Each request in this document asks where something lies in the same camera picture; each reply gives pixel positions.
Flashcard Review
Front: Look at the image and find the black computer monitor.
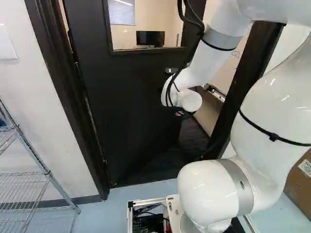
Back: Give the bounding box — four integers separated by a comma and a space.
136, 31, 166, 48

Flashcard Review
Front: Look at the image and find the metal wire shelf rack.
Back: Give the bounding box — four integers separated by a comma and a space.
0, 98, 81, 233

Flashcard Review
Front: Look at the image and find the white wall board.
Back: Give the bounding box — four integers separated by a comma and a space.
0, 23, 19, 60

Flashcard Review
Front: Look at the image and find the brown cardboard box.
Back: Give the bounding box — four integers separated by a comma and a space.
283, 147, 311, 215

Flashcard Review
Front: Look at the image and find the black door with window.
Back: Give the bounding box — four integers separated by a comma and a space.
62, 0, 207, 188

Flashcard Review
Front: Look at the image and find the beige desk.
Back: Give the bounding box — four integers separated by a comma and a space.
193, 50, 245, 137

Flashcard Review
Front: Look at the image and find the black door frame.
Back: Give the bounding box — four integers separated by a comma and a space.
24, 0, 288, 201

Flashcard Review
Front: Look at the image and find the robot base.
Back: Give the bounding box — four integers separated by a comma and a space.
126, 194, 246, 233

